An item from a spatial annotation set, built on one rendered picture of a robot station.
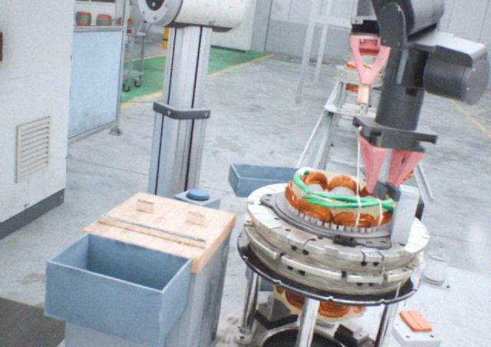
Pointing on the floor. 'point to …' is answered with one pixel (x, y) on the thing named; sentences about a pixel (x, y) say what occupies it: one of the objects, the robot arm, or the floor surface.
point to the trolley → (131, 58)
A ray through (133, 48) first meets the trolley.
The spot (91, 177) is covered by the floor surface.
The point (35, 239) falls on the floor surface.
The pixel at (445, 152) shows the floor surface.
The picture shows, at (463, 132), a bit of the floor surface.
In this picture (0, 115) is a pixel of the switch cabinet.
